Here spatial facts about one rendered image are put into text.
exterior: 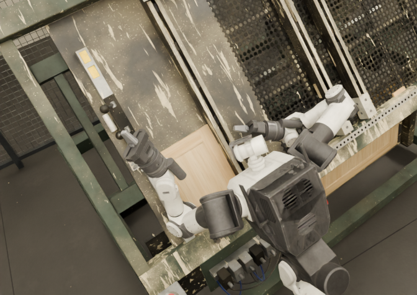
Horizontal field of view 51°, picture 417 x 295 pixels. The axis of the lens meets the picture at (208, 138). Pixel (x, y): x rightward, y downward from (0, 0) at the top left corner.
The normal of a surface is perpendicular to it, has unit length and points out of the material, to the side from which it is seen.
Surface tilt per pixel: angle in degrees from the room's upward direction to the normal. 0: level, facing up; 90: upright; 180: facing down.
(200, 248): 57
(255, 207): 67
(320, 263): 22
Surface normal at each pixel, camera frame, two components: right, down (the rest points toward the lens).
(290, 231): 0.50, 0.36
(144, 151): 0.83, -0.03
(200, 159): 0.34, 0.00
